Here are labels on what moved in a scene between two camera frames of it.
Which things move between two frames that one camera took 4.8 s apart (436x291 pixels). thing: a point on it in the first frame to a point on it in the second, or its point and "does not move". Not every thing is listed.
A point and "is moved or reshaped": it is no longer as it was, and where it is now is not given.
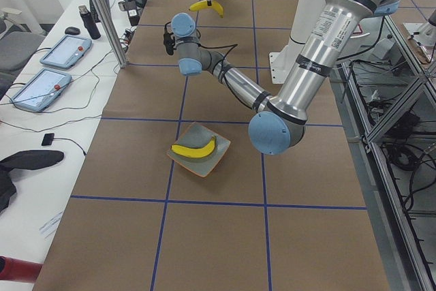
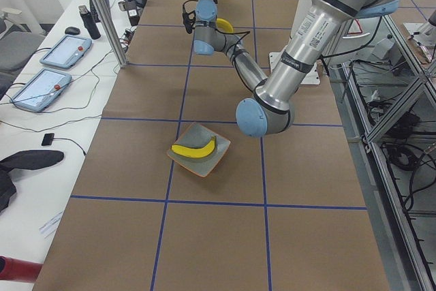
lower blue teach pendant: (39, 93) does not move
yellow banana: (197, 152) does not move
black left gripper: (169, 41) to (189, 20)
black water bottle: (89, 22) does not move
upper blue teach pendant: (67, 52) does not move
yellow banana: (203, 4) is moved or reshaped
